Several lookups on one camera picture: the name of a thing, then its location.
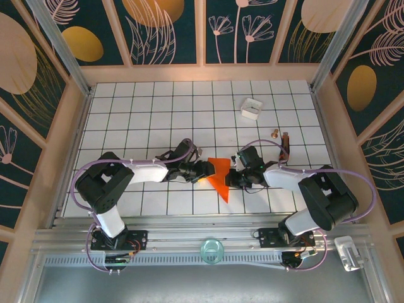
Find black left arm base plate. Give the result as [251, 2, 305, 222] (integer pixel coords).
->
[90, 229, 149, 252]

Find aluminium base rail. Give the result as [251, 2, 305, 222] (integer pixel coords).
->
[31, 214, 373, 253]

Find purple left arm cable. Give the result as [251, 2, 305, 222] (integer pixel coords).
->
[71, 146, 197, 274]

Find aluminium table side rail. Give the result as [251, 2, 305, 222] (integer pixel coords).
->
[311, 90, 360, 223]
[47, 91, 94, 228]

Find aluminium frame post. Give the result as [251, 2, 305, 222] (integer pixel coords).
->
[311, 0, 379, 92]
[25, 0, 94, 97]

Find black controller board with wires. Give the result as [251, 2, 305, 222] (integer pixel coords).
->
[104, 252, 133, 274]
[282, 251, 318, 271]

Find clear green glass cup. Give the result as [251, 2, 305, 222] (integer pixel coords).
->
[200, 238, 225, 265]

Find clear acrylic holder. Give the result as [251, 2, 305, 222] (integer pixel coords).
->
[334, 235, 367, 273]

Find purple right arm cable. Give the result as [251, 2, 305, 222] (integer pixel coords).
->
[241, 138, 378, 273]

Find grey slotted cable duct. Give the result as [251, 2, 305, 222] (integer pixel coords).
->
[44, 252, 285, 266]

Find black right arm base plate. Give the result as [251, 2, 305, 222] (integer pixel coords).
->
[258, 227, 316, 250]

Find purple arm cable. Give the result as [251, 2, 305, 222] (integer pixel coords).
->
[71, 146, 197, 274]
[241, 138, 378, 273]

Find white square container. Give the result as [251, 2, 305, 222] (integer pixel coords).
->
[239, 97, 263, 121]

